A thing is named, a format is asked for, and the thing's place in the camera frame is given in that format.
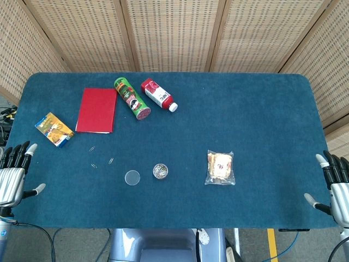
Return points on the clear plastic round lid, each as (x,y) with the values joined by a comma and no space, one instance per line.
(132,177)

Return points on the woven bamboo folding screen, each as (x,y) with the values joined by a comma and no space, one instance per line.
(174,32)

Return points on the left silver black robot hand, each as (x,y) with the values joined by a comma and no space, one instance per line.
(11,180)

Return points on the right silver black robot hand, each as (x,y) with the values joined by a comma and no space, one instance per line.
(339,196)

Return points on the blue carpet table cover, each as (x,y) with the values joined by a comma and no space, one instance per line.
(218,122)

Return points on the grey-blue robot torso base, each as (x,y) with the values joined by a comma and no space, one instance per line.
(152,243)

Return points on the clear bag of snacks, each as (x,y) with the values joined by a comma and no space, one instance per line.
(221,167)

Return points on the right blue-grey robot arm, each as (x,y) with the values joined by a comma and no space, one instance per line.
(345,235)

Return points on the red juice bottle white cap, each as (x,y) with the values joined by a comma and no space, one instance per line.
(158,94)

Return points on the clear jar of paperclips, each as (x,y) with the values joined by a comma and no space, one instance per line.
(160,171)

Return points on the yellow and blue carton box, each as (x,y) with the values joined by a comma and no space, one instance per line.
(54,129)

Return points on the red notebook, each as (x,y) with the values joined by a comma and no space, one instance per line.
(96,110)

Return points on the silver paperclip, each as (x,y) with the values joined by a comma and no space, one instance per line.
(111,161)
(92,149)
(94,166)

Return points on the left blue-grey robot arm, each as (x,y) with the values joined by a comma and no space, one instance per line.
(3,240)

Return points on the green Pringles can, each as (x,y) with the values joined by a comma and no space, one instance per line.
(132,99)

